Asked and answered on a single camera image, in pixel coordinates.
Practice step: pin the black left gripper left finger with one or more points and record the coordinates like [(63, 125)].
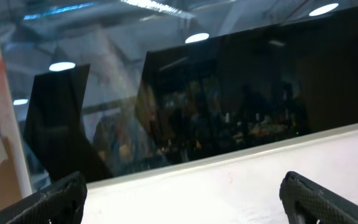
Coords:
[(62, 202)]

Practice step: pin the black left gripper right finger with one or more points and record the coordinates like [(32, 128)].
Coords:
[(306, 202)]

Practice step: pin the dark glass window panel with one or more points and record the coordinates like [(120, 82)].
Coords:
[(200, 100)]

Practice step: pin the round ceiling lamp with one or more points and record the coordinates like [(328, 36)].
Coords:
[(323, 9), (197, 37), (61, 66)]

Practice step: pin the round ceiling lamp right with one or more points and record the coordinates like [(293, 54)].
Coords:
[(323, 9)]

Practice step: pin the round ceiling lamp centre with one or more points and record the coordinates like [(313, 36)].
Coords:
[(197, 37)]

